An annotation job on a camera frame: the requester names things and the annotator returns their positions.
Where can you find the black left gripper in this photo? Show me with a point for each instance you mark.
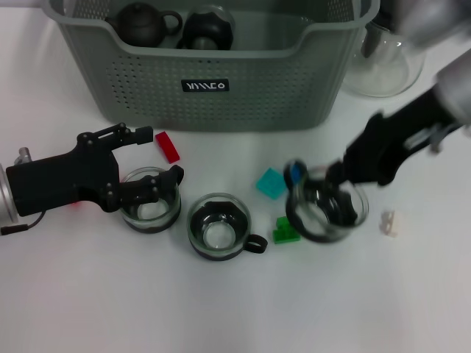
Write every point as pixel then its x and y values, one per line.
pixel 62 180

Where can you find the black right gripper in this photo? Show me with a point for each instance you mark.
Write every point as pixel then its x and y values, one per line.
pixel 386 143

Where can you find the glass teacup with black base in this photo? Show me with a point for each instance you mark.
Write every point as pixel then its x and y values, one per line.
pixel 312 228
pixel 206 25
pixel 147 226
pixel 219 235

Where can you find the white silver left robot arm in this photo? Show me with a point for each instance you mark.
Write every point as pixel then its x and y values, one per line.
pixel 5 198

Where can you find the blue square building block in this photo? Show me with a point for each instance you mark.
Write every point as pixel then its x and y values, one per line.
pixel 295 173

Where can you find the white building block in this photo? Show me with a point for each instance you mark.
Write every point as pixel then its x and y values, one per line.
pixel 391 223

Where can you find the teal square building block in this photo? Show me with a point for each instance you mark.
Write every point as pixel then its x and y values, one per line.
pixel 271 183

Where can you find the grey perforated storage bin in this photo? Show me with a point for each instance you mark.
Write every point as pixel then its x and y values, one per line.
pixel 239 103

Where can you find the dark red long brick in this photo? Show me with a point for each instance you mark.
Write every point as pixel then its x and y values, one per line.
pixel 167 147

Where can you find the glass carafe with black lid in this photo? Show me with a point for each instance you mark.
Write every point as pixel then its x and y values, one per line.
pixel 382 73

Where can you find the dark clay teapot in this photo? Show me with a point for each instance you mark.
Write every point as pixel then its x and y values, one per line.
pixel 141 24

